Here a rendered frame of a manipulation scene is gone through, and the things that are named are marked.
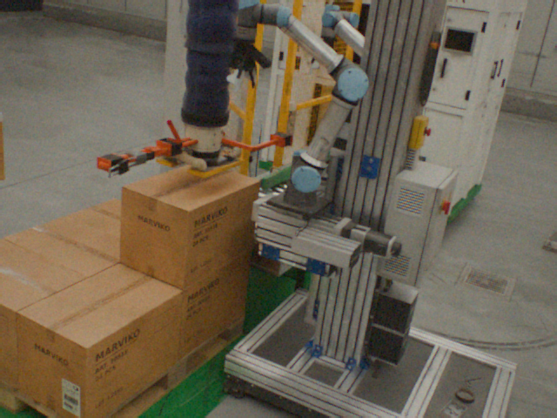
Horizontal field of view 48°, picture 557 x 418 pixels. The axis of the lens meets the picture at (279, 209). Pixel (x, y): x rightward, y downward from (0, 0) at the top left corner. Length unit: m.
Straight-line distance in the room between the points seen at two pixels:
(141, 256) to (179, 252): 0.25
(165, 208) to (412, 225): 1.10
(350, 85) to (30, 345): 1.68
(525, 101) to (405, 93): 9.12
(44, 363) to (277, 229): 1.12
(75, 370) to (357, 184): 1.41
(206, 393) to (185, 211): 0.95
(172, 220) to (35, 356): 0.80
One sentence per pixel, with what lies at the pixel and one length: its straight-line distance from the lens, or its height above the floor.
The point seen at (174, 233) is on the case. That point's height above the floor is 0.81.
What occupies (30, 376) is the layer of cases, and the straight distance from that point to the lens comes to 2.95.
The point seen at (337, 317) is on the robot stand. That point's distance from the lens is 3.08.
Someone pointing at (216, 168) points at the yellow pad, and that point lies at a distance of 2.97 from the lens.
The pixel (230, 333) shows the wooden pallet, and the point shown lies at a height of 0.07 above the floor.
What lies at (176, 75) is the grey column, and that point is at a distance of 4.47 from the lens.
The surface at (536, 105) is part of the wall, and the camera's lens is 11.74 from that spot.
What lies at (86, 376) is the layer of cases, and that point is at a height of 0.41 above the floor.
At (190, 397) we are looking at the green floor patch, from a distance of 3.21.
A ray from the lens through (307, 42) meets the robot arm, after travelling 2.58.
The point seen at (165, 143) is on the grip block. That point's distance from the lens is 2.81.
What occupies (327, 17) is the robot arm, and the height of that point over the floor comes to 1.78.
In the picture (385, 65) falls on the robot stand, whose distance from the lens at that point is 2.67.
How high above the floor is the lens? 2.02
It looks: 22 degrees down
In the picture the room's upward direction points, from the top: 8 degrees clockwise
